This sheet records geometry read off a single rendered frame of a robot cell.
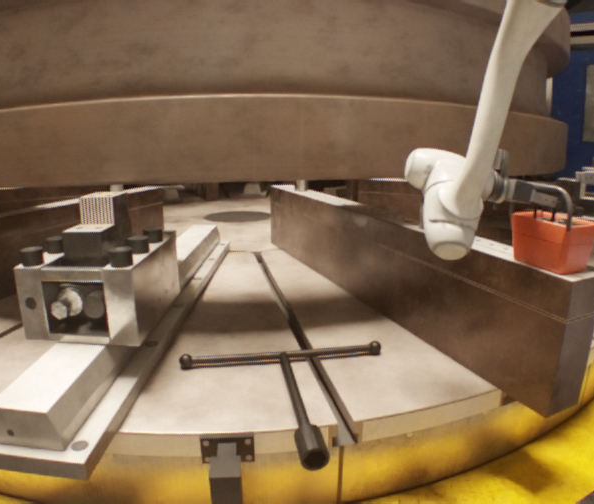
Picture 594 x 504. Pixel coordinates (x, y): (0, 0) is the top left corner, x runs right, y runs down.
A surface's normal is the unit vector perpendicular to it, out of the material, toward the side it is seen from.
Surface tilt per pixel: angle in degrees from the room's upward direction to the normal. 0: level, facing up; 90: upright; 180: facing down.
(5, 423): 90
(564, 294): 90
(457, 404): 90
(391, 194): 90
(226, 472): 0
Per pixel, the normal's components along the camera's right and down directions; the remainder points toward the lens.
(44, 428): -0.01, 0.24
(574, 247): 0.37, 0.34
